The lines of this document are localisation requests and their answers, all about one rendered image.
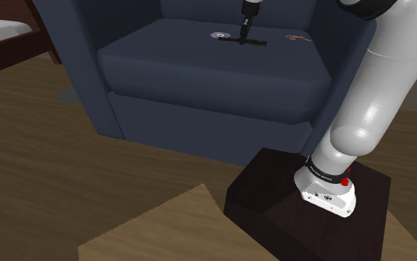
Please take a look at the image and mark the dark wooden robot stand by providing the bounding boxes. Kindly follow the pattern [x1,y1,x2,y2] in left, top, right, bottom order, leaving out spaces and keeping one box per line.
[223,147,393,261]

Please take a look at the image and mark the dark wooden bed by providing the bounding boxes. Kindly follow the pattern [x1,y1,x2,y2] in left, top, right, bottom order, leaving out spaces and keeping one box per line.
[0,0,63,81]

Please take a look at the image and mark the long black remote control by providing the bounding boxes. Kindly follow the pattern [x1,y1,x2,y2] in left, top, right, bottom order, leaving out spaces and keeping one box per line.
[217,36,269,47]

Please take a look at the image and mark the dark blue armchair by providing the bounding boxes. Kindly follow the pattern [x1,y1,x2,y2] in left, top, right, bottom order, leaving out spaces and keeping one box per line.
[33,0,378,168]

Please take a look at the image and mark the orange-handled scissors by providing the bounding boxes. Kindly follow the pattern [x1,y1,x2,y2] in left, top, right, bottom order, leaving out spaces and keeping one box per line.
[285,33,313,43]

